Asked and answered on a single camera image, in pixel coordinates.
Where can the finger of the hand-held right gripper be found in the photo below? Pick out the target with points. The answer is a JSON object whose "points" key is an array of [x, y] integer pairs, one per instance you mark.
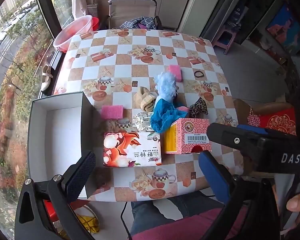
{"points": [[252, 129], [227, 137]]}

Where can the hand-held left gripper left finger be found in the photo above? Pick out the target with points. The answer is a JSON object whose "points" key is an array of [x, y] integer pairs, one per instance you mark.
{"points": [[81, 175]]}

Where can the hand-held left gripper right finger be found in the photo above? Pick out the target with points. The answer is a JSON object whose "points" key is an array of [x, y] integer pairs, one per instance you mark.
{"points": [[213, 172]]}

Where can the white cardboard box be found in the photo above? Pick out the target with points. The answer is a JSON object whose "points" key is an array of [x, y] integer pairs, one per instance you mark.
{"points": [[57, 142]]}

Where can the leopard print cloth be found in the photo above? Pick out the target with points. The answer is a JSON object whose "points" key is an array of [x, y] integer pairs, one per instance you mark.
{"points": [[198, 106]]}

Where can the teal blue cloth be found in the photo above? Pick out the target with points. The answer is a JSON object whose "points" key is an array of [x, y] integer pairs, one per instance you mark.
{"points": [[165, 117]]}

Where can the light blue fluffy toy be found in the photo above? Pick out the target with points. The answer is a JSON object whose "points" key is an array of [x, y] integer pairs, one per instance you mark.
{"points": [[166, 86]]}

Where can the pink sponge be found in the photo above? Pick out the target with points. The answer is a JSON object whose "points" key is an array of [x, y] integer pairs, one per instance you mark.
{"points": [[175, 73], [112, 111]]}

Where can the person's right hand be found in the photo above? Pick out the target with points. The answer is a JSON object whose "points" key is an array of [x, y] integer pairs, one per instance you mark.
{"points": [[298, 202]]}

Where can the red checked cloth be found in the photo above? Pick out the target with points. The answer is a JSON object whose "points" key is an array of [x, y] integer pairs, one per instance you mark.
{"points": [[253, 118]]}

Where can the wooden chair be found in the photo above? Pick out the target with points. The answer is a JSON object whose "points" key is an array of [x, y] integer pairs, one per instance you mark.
{"points": [[242, 110]]}

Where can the red embroidered cushion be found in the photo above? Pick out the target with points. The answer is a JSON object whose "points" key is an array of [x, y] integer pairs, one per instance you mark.
{"points": [[281, 121]]}

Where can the pink patterned carton box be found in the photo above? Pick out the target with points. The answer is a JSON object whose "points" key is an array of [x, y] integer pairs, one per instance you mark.
{"points": [[190, 137]]}

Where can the red plastic object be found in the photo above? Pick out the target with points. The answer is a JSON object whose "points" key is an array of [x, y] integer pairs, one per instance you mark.
{"points": [[49, 209]]}

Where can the yellow foil bag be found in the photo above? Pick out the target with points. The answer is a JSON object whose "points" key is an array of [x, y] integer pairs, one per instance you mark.
{"points": [[90, 224]]}

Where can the pink cloth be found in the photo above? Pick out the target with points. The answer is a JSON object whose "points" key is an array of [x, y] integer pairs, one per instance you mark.
{"points": [[183, 108]]}

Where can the person's jeans leg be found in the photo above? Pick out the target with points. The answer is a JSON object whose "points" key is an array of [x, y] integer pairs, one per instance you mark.
{"points": [[175, 208]]}

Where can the floral tissue pack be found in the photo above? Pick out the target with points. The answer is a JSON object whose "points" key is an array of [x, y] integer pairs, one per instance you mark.
{"points": [[132, 150]]}

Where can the person's magenta sweater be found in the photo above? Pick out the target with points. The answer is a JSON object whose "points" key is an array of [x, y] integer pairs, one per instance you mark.
{"points": [[190, 227]]}

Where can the white patterned cloth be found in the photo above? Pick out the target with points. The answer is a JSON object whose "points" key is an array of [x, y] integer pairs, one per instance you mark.
{"points": [[143, 123]]}

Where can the beige knitted sock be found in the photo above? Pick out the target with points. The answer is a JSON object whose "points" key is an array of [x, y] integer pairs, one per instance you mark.
{"points": [[145, 100]]}

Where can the pink plastic stool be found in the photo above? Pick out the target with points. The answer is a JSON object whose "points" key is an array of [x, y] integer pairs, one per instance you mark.
{"points": [[225, 38]]}

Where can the cream shoe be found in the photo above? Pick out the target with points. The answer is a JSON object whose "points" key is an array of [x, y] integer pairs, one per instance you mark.
{"points": [[46, 83], [46, 71]]}

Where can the colourful framed picture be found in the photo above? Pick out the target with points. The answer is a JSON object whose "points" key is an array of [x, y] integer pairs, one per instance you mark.
{"points": [[286, 30]]}

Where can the checkered printed tablecloth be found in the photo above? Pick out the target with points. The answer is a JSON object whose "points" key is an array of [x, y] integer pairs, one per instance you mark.
{"points": [[122, 57]]}

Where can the pink plastic basin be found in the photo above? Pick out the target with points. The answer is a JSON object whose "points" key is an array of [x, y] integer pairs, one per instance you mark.
{"points": [[73, 33]]}

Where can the dark clothes pile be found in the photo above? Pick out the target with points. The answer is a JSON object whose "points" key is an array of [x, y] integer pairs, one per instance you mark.
{"points": [[140, 23]]}

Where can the red plastic basin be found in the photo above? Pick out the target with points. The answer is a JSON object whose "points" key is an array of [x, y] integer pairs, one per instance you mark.
{"points": [[95, 22]]}

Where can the beige folding chair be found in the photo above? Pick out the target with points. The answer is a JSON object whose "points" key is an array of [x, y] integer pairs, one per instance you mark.
{"points": [[131, 11]]}

